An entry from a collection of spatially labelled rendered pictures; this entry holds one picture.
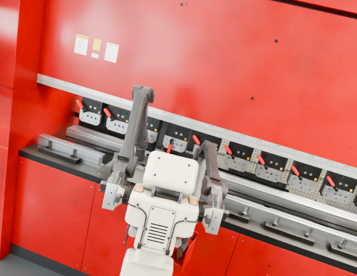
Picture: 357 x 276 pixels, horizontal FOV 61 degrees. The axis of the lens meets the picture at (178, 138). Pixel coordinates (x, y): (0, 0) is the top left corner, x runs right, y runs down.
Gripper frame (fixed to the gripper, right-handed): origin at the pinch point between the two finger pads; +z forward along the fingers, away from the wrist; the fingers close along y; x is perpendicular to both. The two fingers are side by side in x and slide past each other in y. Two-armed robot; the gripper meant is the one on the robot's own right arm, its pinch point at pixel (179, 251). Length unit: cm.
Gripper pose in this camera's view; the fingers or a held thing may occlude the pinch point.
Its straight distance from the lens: 181.4
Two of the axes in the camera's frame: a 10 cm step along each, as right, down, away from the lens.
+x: -9.0, -3.1, 3.1
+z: -1.3, 8.5, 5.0
